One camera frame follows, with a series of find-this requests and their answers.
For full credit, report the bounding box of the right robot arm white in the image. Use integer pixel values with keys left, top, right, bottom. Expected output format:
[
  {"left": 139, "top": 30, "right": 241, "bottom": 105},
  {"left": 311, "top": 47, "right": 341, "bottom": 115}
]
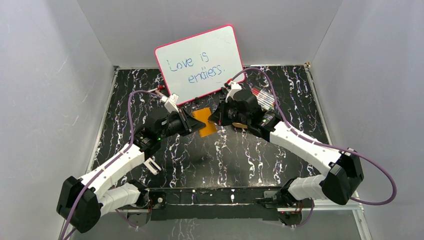
[{"left": 208, "top": 90, "right": 364, "bottom": 207}]

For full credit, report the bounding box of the white marker red cap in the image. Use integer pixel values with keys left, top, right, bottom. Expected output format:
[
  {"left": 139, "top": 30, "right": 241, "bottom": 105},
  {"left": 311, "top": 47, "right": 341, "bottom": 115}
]
[{"left": 148, "top": 85, "right": 165, "bottom": 95}]

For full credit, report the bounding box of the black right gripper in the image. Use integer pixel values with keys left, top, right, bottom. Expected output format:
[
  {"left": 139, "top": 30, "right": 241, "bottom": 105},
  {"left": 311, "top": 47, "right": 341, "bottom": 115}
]
[{"left": 208, "top": 98, "right": 250, "bottom": 127}]

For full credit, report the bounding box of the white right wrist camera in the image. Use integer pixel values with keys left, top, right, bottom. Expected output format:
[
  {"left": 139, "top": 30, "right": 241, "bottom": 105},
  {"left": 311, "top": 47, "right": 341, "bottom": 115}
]
[{"left": 224, "top": 78, "right": 242, "bottom": 103}]

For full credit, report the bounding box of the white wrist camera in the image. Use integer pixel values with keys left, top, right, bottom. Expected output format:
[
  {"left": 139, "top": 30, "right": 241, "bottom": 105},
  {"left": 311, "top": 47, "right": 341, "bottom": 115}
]
[
  {"left": 224, "top": 78, "right": 242, "bottom": 103},
  {"left": 161, "top": 93, "right": 179, "bottom": 113}
]

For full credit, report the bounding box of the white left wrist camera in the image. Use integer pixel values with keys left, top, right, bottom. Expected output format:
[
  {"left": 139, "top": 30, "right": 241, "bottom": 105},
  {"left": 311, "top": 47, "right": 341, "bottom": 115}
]
[{"left": 161, "top": 93, "right": 179, "bottom": 113}]

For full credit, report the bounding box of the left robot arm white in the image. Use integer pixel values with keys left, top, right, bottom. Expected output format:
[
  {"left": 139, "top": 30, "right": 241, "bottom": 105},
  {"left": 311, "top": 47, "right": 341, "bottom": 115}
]
[{"left": 56, "top": 109, "right": 206, "bottom": 233}]

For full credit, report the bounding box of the orange oval tray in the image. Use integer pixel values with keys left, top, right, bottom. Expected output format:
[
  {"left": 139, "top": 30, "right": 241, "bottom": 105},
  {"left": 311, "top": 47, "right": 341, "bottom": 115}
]
[{"left": 232, "top": 122, "right": 248, "bottom": 129}]

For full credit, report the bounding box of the pink framed whiteboard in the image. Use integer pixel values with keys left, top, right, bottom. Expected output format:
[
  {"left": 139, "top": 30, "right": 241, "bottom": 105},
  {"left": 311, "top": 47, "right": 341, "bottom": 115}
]
[{"left": 154, "top": 24, "right": 246, "bottom": 106}]

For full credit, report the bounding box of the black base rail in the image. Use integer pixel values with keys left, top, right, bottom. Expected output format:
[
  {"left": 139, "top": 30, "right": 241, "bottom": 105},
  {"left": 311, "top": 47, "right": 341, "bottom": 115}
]
[{"left": 115, "top": 187, "right": 316, "bottom": 223}]

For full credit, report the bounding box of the pack of coloured markers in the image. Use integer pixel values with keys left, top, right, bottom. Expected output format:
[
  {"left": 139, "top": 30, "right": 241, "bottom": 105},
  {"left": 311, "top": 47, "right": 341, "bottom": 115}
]
[{"left": 251, "top": 87, "right": 275, "bottom": 111}]

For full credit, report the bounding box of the white marker brown tip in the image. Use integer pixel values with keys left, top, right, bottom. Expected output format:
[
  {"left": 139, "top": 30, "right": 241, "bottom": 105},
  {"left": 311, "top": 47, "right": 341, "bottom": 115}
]
[{"left": 155, "top": 90, "right": 169, "bottom": 102}]

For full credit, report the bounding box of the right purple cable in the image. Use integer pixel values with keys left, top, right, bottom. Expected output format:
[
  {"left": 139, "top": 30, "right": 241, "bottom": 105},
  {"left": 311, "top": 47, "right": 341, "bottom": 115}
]
[{"left": 228, "top": 67, "right": 398, "bottom": 206}]

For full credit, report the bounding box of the orange leather card holder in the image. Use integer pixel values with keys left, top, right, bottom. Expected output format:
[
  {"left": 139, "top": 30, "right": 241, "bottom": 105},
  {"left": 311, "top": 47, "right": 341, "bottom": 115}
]
[{"left": 192, "top": 107, "right": 217, "bottom": 138}]

